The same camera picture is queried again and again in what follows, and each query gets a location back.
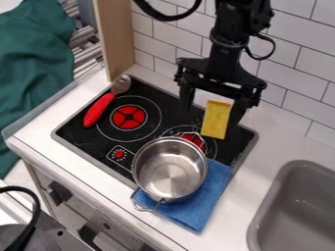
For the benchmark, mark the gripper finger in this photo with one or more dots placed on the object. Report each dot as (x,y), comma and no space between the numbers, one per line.
(187,95)
(239,111)

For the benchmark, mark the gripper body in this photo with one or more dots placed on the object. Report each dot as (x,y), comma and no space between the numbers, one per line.
(220,73)

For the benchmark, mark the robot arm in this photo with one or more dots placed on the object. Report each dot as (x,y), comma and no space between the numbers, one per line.
(237,19)

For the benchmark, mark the silver pot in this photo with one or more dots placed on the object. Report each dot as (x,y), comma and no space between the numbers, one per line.
(169,170)

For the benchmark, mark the blue cloth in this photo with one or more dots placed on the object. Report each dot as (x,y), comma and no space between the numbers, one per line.
(196,202)

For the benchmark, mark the green cloth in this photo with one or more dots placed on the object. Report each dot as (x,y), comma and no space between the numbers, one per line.
(30,65)

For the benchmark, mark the yellow toy sponge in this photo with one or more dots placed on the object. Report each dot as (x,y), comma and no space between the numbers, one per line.
(215,119)

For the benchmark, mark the toy stove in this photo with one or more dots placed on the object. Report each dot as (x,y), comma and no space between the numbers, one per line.
(148,125)

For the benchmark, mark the toy sink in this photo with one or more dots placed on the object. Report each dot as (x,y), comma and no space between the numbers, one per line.
(296,209)

